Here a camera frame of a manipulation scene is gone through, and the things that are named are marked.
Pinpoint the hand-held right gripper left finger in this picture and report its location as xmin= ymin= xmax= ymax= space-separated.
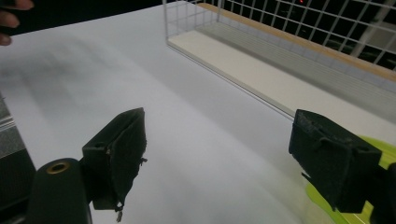
xmin=81 ymin=106 xmax=148 ymax=213

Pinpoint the white wire basket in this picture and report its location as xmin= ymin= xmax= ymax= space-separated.
xmin=162 ymin=0 xmax=396 ymax=146

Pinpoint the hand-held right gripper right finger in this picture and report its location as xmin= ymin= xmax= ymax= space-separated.
xmin=288 ymin=108 xmax=383 ymax=215

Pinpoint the grey striped dark object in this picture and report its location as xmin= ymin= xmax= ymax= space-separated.
xmin=0 ymin=92 xmax=37 ymax=213

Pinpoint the lime green flat object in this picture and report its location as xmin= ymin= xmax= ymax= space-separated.
xmin=304 ymin=134 xmax=396 ymax=224

